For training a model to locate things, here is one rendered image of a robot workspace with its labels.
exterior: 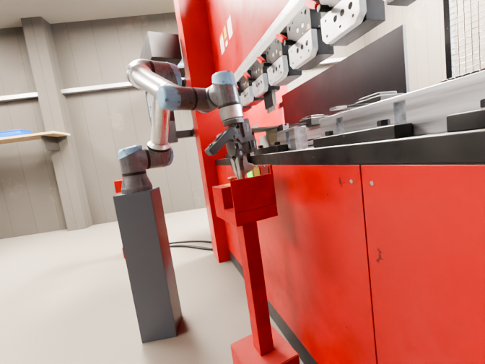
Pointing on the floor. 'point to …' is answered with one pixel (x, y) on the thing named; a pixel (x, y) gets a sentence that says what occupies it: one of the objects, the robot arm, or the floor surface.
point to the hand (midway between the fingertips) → (239, 180)
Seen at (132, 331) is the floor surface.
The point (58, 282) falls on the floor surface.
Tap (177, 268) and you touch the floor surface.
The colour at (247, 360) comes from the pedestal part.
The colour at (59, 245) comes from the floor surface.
